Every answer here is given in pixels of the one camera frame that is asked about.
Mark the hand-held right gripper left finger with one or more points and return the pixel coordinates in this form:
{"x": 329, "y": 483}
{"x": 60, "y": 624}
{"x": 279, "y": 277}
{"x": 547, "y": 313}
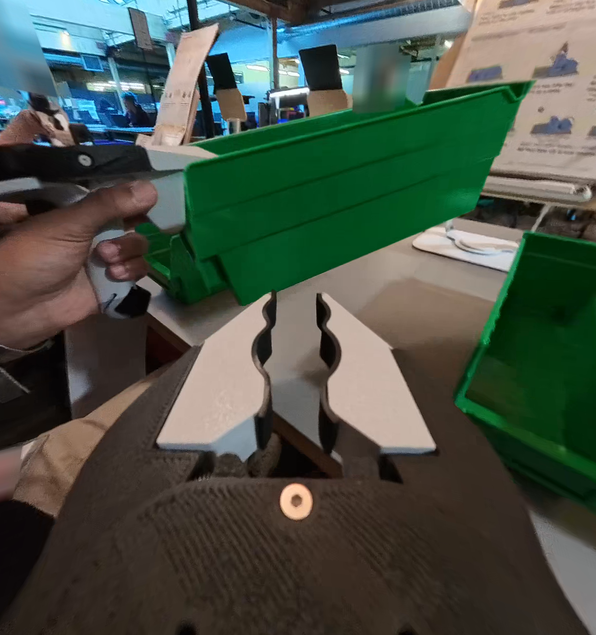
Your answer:
{"x": 213, "y": 392}

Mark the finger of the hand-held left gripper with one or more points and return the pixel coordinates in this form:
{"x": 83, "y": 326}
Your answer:
{"x": 171, "y": 203}
{"x": 173, "y": 158}

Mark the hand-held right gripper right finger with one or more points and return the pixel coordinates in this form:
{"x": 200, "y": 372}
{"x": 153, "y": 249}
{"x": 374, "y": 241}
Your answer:
{"x": 372, "y": 392}

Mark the green plastic bin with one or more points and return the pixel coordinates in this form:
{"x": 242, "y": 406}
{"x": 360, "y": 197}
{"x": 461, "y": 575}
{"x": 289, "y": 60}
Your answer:
{"x": 327, "y": 188}
{"x": 178, "y": 268}
{"x": 541, "y": 347}

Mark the grey desk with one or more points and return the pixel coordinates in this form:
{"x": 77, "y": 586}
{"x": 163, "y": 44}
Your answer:
{"x": 427, "y": 317}

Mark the person's left hand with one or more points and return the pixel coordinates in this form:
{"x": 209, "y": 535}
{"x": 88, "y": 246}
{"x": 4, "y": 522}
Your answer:
{"x": 34, "y": 278}

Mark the tan instruction sheet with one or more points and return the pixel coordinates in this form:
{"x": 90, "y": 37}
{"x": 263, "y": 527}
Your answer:
{"x": 188, "y": 74}

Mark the black and beige holder board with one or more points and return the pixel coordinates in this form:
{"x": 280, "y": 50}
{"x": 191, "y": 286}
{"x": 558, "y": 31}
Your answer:
{"x": 222, "y": 72}
{"x": 320, "y": 67}

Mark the white holder stand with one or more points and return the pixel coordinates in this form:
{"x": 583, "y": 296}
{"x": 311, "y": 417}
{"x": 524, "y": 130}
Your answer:
{"x": 442, "y": 248}

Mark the person's beige trousers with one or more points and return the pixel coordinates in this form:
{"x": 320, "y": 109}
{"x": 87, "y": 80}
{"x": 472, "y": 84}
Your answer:
{"x": 59, "y": 461}

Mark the silver clip bar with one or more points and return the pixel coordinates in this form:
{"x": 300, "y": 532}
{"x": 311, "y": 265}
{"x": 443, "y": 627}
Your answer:
{"x": 536, "y": 191}

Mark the beige document holder board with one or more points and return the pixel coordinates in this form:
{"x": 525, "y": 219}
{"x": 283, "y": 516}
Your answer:
{"x": 449, "y": 64}

